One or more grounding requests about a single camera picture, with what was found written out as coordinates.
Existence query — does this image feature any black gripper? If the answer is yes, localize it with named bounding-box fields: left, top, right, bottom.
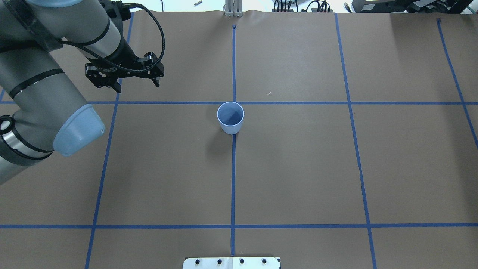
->
left=85, top=52, right=165, bottom=94

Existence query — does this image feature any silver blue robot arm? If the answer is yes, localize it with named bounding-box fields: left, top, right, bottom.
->
left=1, top=0, right=165, bottom=183

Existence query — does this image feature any blue plastic cup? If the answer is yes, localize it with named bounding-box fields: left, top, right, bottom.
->
left=217, top=102, right=245, bottom=136

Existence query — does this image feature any black power strip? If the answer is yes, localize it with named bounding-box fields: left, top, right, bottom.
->
left=271, top=0, right=333, bottom=13

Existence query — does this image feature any brown paper table cover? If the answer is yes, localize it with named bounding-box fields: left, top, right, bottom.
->
left=1, top=11, right=477, bottom=269

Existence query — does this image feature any black monitor on stand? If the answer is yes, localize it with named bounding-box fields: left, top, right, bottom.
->
left=351, top=0, right=473, bottom=14

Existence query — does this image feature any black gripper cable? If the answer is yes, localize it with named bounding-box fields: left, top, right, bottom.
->
left=60, top=3, right=165, bottom=73

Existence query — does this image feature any aluminium frame post right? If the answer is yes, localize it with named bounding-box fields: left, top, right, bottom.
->
left=223, top=0, right=243, bottom=18

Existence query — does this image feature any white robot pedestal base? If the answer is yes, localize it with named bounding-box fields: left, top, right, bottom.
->
left=182, top=257, right=281, bottom=269

